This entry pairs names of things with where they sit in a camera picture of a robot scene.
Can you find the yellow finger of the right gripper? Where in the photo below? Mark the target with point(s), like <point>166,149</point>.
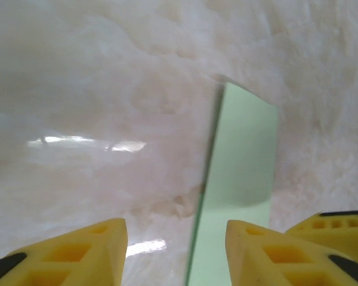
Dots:
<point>340,235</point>

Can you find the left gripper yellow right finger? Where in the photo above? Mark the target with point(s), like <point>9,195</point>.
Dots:
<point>271,262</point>

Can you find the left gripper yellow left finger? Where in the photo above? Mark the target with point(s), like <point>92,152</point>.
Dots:
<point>62,259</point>

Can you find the light green cloth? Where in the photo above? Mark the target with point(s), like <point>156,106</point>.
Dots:
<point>241,149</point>

